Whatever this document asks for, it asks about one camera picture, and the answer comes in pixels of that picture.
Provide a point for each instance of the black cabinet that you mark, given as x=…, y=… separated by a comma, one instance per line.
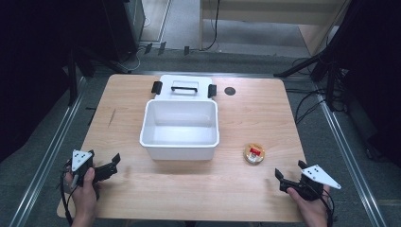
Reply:
x=124, y=28

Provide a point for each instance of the metal floor rail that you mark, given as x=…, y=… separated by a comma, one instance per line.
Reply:
x=346, y=157
x=47, y=157

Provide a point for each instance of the black stand leg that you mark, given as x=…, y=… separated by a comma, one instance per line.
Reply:
x=299, y=65

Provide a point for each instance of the black metal stand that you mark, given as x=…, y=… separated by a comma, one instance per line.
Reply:
x=72, y=78

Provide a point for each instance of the person's right hand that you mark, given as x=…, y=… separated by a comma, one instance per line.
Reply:
x=312, y=209

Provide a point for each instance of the black round table grommet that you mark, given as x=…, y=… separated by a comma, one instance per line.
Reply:
x=230, y=91

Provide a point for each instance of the light wooden furniture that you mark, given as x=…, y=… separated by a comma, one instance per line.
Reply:
x=268, y=11

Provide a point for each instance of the white plastic storage box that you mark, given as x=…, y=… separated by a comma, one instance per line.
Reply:
x=179, y=126

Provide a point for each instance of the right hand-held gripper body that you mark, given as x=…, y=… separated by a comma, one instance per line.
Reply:
x=310, y=186

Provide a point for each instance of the small round tin red label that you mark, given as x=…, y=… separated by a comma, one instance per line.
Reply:
x=254, y=153

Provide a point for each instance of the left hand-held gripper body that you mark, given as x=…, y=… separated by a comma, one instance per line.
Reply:
x=84, y=167

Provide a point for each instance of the black curtain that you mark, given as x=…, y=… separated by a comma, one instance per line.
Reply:
x=375, y=78
x=28, y=78

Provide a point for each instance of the person's left hand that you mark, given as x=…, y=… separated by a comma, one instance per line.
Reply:
x=83, y=197

